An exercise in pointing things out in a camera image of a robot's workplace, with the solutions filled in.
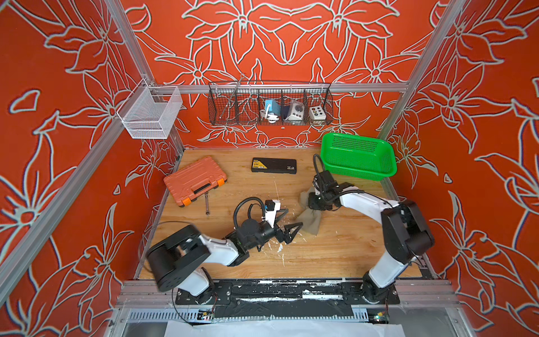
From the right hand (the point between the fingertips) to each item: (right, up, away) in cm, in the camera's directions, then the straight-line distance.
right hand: (306, 203), depth 92 cm
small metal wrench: (-45, -5, +2) cm, 46 cm away
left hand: (-7, -3, -18) cm, 19 cm away
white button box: (+5, +41, +2) cm, 42 cm away
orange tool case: (-54, +10, +8) cm, 55 cm away
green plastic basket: (+33, +23, +23) cm, 46 cm away
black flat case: (-16, +17, +18) cm, 30 cm away
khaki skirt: (0, -6, -6) cm, 8 cm away
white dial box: (-5, +41, -2) cm, 41 cm away
